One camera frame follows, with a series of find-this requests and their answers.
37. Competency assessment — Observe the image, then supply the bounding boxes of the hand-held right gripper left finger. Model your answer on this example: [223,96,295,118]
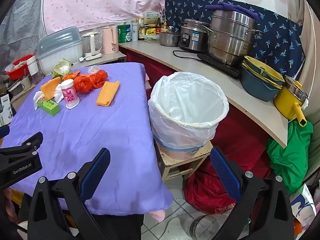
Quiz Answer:
[30,147,111,240]

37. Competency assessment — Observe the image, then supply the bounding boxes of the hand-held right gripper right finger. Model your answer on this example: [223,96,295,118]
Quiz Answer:
[210,146,293,240]

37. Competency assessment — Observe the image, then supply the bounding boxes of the green and white carton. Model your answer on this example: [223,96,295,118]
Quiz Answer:
[37,98,61,117]

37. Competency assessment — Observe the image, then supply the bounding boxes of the white tissue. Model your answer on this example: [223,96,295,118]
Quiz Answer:
[33,82,66,110]

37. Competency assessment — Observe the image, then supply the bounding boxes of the orange ridged packet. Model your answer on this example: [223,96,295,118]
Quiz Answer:
[96,80,120,107]
[40,77,62,100]

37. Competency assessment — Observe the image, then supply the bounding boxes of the white paper cup pink print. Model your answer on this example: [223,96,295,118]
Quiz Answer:
[61,79,80,109]

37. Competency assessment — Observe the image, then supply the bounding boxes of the white lined trash bin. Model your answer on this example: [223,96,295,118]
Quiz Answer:
[148,72,229,148]

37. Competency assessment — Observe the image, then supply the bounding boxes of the small orange wrapper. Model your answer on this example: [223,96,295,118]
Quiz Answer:
[62,70,82,82]

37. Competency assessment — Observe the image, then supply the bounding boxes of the orange red plastic bag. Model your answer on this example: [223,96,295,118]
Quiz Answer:
[73,69,108,93]

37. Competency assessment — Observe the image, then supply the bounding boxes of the printed cardboard box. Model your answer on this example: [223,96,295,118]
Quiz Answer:
[0,94,16,128]

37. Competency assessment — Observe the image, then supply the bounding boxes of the red fabric bag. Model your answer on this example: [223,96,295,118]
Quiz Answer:
[184,165,253,215]

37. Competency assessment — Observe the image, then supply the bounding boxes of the dark red curtain cloth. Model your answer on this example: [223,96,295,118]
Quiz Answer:
[125,49,275,180]

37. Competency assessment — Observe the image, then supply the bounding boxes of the wooden stool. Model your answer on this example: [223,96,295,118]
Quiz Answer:
[156,140,213,180]

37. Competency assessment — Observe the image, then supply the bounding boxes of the clear plastic bottle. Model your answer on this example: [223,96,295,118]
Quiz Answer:
[180,214,227,238]

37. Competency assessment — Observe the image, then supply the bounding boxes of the red plastic basin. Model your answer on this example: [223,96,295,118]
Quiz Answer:
[5,54,34,80]

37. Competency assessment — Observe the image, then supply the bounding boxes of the green plastic bag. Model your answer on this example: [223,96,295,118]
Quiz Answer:
[266,120,314,195]

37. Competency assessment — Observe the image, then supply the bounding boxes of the white lidded plastic container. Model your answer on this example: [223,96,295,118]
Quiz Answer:
[26,55,38,76]

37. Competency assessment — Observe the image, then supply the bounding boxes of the white printed shopping bag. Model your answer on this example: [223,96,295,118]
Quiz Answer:
[290,183,317,230]

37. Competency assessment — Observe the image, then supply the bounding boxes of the blue plastic basin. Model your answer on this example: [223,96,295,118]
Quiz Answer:
[241,67,282,102]

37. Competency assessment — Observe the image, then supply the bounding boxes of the grey crinkled plastic sheet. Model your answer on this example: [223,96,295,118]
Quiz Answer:
[0,0,47,73]

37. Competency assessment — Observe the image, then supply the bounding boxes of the yellow colander basin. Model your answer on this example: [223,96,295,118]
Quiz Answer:
[242,64,283,91]
[243,55,285,85]

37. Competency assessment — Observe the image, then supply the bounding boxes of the white dish drainer grey lid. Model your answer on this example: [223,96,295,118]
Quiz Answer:
[37,27,83,75]

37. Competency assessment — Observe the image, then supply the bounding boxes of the black induction cooktop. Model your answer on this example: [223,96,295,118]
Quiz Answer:
[197,52,242,80]

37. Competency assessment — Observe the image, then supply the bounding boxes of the glass electric kettle white base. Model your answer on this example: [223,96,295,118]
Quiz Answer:
[81,31,103,61]

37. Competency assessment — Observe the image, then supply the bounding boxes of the pink electric kettle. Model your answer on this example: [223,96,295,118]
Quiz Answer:
[102,26,119,55]

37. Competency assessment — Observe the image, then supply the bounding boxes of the large steel steamer pot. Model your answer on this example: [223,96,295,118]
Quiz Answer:
[207,9,263,66]

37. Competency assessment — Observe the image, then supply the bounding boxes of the steel rice cooker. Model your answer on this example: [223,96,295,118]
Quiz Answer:
[179,18,211,53]

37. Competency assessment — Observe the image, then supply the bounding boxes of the green tin can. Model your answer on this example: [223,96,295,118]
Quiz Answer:
[117,24,132,44]

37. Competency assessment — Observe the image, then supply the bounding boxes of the navy floral cloth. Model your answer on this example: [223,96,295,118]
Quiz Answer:
[164,0,306,80]

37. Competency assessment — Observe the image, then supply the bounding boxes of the small steel pot with lid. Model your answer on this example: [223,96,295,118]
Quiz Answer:
[159,31,181,47]

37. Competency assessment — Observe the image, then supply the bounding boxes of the sauce bottle white label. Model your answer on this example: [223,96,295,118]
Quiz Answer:
[138,17,146,41]

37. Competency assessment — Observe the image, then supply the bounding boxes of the pink dotted cloth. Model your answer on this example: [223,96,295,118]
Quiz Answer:
[41,0,182,34]

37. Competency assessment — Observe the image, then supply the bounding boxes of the white green cardboard box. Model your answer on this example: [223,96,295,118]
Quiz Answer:
[143,10,161,25]

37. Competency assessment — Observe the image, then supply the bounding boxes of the dark purple cloth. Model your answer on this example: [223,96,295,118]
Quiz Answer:
[205,2,258,20]

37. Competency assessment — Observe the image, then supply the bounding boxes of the yellow pot with handle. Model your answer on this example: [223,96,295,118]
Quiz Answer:
[273,75,310,127]

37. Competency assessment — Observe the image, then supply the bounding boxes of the black power cord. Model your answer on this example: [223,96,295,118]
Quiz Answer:
[172,50,200,58]

